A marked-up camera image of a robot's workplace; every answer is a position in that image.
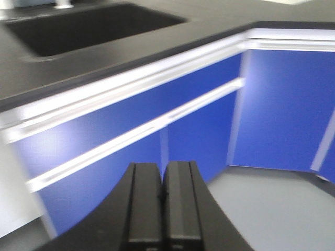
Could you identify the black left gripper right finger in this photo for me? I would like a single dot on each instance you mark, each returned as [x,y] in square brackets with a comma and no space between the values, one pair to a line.
[192,218]

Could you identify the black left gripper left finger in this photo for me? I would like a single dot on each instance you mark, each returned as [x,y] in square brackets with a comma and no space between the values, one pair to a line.
[129,218]

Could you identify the blue cabinet under sink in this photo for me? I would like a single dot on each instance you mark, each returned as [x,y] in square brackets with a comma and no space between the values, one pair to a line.
[61,155]

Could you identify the blue cabinet right side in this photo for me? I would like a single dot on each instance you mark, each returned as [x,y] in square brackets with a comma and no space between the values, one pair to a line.
[284,113]

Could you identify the black sink basin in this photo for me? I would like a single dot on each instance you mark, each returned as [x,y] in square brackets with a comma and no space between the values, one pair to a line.
[61,33]

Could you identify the white faucet base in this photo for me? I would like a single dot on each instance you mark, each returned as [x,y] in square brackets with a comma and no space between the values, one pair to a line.
[63,4]

